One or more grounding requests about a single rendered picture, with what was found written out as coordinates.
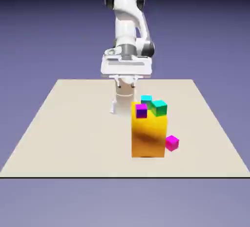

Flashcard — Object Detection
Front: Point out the small teal cube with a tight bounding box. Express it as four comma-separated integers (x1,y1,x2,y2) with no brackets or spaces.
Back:
141,94,155,113
151,99,168,118

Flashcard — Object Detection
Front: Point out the small purple cube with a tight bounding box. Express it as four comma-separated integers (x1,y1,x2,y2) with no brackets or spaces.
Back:
135,103,148,119

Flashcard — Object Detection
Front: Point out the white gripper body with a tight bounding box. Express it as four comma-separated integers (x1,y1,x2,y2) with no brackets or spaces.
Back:
100,54,153,79

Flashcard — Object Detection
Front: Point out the large orange box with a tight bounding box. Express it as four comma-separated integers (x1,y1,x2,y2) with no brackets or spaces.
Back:
131,101,168,159

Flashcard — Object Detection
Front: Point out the small magenta cube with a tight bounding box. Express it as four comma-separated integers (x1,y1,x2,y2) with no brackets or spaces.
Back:
165,135,180,152

